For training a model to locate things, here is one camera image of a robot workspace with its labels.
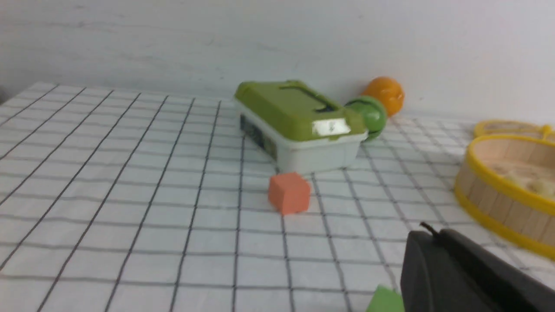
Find orange fruit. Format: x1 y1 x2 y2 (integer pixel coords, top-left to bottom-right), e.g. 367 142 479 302
361 76 405 117

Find green lidded white box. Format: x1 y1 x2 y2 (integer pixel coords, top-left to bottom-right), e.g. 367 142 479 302
234 80 368 174

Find green ball black stripe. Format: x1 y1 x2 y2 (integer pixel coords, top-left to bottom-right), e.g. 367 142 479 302
345 95 387 142

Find orange foam cube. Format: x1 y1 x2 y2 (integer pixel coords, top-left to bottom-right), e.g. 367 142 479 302
268 172 311 216

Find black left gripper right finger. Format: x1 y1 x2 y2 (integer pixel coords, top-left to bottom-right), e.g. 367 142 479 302
420 222 554 312

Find bamboo steamer tray yellow rim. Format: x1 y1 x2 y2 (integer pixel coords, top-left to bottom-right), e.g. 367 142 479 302
454 134 555 260

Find bamboo steamer lid yellow rim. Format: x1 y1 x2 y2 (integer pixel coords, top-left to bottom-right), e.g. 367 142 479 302
473 119 555 142

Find green foam cube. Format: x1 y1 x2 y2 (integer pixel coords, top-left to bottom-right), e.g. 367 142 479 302
366 286 405 312

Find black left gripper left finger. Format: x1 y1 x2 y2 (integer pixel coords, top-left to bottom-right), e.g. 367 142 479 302
400 231 502 312

